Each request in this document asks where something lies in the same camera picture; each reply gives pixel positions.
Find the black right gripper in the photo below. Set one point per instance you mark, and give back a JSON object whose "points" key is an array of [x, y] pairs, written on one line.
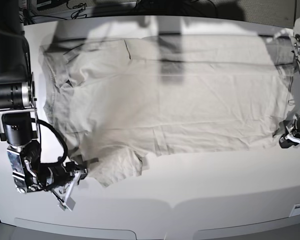
{"points": [[58, 175]]}

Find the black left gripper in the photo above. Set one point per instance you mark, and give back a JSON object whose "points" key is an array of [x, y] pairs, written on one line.
{"points": [[292, 128]]}

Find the light grey T-shirt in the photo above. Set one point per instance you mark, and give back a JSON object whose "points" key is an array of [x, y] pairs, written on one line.
{"points": [[116, 101]]}

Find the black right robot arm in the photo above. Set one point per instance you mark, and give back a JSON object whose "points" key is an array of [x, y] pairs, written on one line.
{"points": [[19, 123]]}

